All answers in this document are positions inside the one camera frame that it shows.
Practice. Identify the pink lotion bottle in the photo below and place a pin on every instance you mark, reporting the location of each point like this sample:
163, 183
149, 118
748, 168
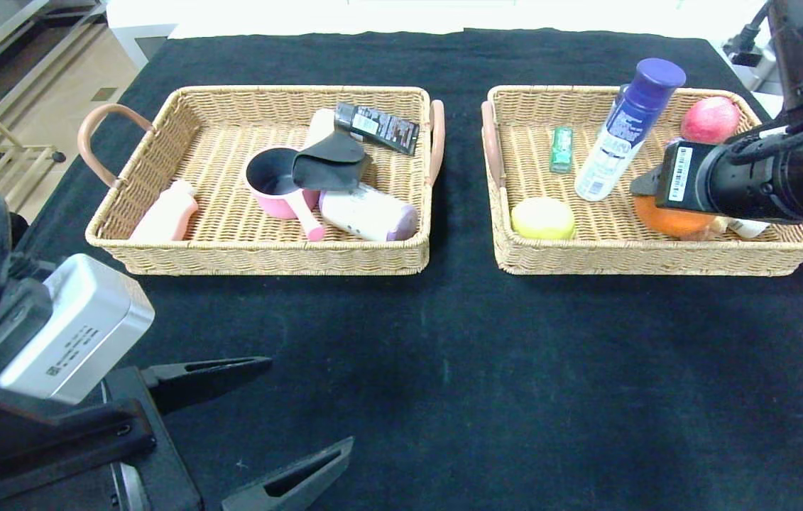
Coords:
170, 216

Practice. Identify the cream bread bun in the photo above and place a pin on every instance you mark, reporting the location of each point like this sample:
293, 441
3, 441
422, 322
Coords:
719, 227

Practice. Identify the green gum pack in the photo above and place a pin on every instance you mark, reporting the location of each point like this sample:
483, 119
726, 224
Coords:
561, 150

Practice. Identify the wicker basket with spatula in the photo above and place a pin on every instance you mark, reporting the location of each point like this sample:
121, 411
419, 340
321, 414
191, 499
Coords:
231, 113

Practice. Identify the white yoghurt drink bottle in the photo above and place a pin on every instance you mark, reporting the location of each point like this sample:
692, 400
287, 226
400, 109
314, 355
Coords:
749, 228

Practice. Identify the white table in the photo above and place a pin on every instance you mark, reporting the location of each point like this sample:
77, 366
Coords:
160, 18

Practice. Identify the wicker basket with food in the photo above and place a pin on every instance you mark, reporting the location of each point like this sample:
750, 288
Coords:
586, 248

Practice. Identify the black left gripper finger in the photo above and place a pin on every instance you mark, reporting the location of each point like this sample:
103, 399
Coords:
287, 482
202, 380

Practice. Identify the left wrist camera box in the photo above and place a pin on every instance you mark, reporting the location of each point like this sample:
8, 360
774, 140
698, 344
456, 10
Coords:
74, 326

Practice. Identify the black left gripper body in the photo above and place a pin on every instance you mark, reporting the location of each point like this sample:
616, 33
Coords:
53, 461

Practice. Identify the small clear dark-capped bottle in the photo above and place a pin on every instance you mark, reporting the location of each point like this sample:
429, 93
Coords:
621, 90

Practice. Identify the purple lidded can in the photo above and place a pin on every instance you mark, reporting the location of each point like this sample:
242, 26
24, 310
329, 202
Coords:
373, 213

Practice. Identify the beige wheeled metal rack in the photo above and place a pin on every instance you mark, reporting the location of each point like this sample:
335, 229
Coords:
25, 150

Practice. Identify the dark cosmetic tube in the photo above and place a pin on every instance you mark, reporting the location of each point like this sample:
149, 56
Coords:
383, 130

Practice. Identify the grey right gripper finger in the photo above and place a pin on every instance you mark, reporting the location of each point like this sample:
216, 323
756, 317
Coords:
649, 184

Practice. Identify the black pouch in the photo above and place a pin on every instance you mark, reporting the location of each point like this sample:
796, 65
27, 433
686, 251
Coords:
330, 163

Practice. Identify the orange fruit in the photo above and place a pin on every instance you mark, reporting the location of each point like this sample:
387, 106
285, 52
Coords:
671, 221

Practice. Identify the red apple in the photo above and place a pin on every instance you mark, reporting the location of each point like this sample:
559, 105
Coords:
710, 119

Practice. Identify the black tablecloth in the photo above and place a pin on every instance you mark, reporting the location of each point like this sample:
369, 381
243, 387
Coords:
302, 57

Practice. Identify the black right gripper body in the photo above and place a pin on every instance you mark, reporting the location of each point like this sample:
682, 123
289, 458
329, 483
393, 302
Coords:
679, 174

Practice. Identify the blue capped spray can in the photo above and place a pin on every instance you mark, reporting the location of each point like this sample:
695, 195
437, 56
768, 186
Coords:
621, 142

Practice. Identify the grey shelf frame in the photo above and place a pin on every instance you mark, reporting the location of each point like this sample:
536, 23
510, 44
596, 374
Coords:
18, 42

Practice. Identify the pink saucepan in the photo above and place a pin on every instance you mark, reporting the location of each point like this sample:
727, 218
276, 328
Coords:
273, 202

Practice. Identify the yellow lemon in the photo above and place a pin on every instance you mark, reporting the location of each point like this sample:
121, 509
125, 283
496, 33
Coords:
543, 218

